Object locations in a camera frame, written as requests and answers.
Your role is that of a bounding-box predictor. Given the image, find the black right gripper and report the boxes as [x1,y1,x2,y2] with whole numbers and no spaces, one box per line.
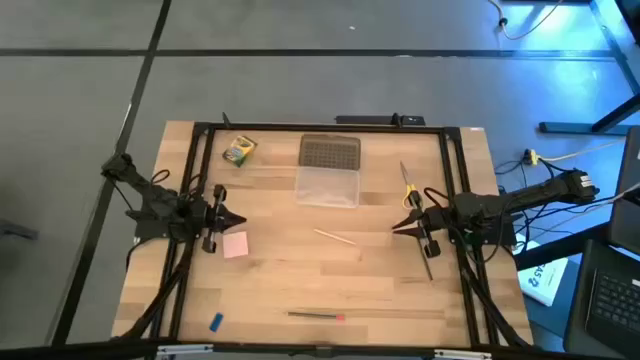
[391,189,444,259]

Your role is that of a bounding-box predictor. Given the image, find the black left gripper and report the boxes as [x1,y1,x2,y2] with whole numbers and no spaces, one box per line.
[201,183,248,254]

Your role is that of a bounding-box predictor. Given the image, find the pink sticky note pad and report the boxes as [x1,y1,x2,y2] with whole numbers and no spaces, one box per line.
[222,230,250,260]

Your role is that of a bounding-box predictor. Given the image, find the yellow handled scissors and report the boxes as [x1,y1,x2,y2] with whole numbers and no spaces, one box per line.
[398,159,422,211]

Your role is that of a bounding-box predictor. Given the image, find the green yellow crayon box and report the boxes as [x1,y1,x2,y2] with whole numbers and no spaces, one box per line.
[222,134,259,169]

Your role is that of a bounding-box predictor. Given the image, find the light wooden pencil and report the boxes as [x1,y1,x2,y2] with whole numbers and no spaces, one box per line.
[313,228,359,247]

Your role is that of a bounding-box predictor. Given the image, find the clear pencil case grey lid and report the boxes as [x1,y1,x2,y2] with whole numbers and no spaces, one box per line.
[294,133,362,209]

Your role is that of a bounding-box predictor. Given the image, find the black pencil pink eraser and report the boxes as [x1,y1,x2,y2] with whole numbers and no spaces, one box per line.
[287,310,346,321]

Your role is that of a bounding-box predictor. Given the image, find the black mounting bar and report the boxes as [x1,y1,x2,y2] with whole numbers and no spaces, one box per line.
[334,113,427,127]

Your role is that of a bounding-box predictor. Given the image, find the white cardboard box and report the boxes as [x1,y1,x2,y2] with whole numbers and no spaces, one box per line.
[517,234,571,307]

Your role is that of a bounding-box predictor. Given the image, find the black diagonal desk bar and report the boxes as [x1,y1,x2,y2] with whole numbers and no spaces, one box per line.
[514,222,612,271]

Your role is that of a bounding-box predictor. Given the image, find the black crossbeam silver brackets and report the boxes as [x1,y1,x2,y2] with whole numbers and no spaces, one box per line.
[0,339,640,360]

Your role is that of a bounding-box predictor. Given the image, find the black laptop lid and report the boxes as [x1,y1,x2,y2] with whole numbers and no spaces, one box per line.
[607,127,640,256]

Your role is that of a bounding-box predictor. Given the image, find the black laptop with keyboard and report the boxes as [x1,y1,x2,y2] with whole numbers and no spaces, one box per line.
[563,238,640,359]

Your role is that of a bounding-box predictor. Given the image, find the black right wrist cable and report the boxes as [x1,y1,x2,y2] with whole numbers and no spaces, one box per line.
[423,187,451,209]

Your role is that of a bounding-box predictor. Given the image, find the black floor cable tangle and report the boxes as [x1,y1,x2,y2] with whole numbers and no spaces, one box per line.
[494,158,621,256]

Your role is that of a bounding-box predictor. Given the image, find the black metal table frame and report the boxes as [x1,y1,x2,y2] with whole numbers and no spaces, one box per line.
[167,121,501,346]

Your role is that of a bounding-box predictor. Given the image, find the yellow plug with cable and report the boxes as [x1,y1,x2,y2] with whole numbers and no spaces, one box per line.
[523,137,629,167]

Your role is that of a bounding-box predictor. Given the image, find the black desk leg frame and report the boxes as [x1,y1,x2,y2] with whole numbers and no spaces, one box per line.
[538,0,640,136]

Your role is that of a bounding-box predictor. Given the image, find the grey cable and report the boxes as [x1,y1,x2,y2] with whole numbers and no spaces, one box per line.
[519,182,640,236]

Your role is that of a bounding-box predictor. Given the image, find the white floor cable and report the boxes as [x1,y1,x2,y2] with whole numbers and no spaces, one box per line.
[487,0,566,42]

